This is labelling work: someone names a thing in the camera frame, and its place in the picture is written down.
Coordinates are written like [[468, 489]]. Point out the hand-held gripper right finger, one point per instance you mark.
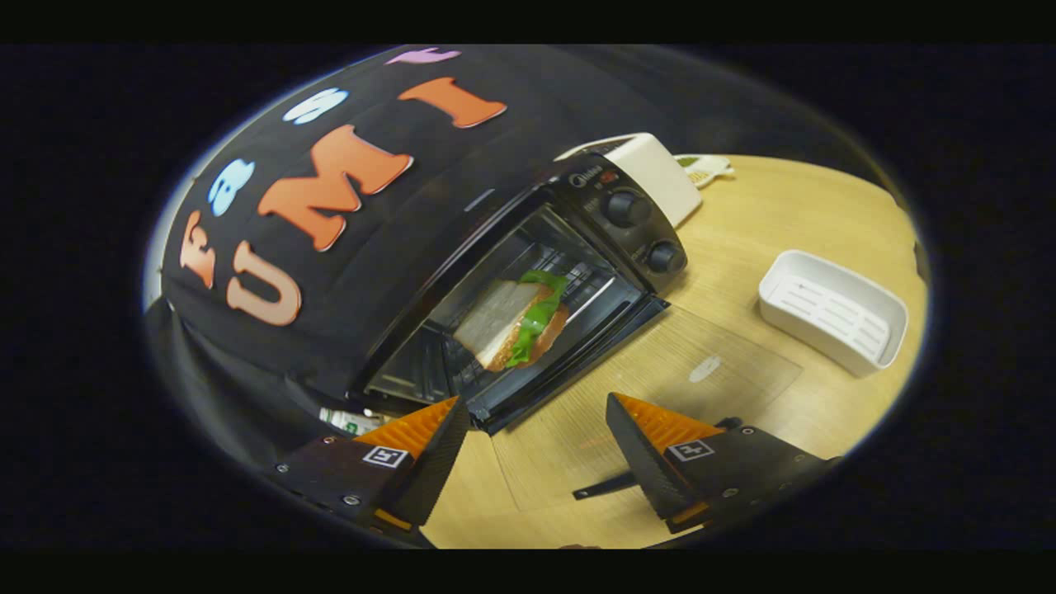
[[639, 458]]

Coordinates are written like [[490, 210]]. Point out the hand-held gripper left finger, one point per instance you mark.
[[437, 458]]

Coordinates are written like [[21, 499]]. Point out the white bread lettuce sandwich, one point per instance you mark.
[[503, 318]]

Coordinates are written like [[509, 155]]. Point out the black toaster oven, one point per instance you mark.
[[627, 206]]

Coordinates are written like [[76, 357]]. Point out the white pop-up toaster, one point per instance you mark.
[[652, 173]]

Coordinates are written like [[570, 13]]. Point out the small white plastic bottle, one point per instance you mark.
[[346, 421]]

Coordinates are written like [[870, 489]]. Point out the white rectangular plastic tray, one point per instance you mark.
[[833, 309]]

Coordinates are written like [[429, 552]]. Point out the small white sauce dish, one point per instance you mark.
[[705, 169]]

